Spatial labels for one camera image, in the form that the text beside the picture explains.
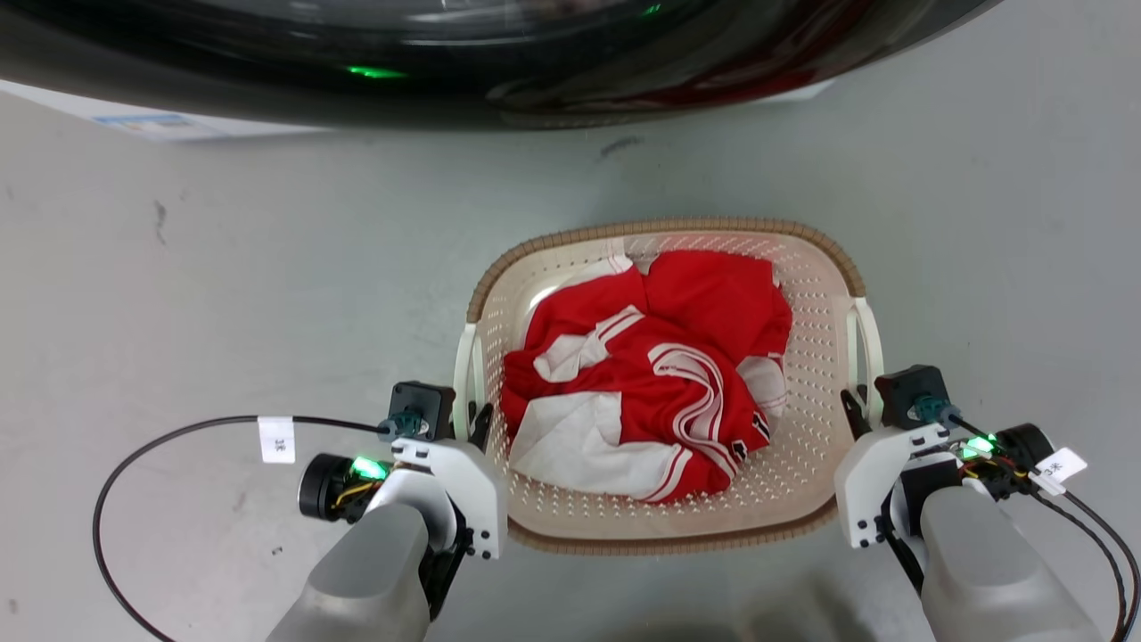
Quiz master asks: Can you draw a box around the white washing machine body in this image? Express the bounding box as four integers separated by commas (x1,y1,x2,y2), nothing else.
0,78,836,144

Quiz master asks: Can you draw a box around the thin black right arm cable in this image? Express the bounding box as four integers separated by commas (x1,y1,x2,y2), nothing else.
1023,486,1129,642
947,412,1141,642

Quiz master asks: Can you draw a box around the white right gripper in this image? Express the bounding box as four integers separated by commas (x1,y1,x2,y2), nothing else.
834,389,951,550

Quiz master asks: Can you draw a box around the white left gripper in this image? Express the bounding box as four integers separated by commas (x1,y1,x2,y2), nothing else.
390,402,510,562

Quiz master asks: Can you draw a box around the white cable tag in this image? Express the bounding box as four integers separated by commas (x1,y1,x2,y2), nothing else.
1034,447,1089,497
258,416,297,465

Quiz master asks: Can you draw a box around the blue and white appliance label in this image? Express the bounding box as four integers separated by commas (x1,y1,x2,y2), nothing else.
93,112,221,141

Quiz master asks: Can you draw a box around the white left cable tag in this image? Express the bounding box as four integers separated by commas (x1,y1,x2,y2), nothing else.
258,416,297,465

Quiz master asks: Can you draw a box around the red and white garment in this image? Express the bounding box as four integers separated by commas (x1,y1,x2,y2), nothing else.
499,250,794,505

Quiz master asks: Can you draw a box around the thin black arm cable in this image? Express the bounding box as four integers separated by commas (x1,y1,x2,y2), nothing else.
1023,486,1129,642
947,412,1141,642
93,415,393,642

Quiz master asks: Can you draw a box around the white right cable tag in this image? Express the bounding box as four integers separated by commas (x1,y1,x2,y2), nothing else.
1034,447,1089,497

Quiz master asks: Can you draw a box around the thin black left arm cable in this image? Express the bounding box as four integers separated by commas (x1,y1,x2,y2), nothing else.
93,415,393,642

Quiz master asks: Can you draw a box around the black glossy washing machine door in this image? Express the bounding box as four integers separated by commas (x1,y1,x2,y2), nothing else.
0,0,1004,132

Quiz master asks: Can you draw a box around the beige perforated plastic laundry basket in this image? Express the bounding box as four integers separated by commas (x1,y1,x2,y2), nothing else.
452,217,886,557

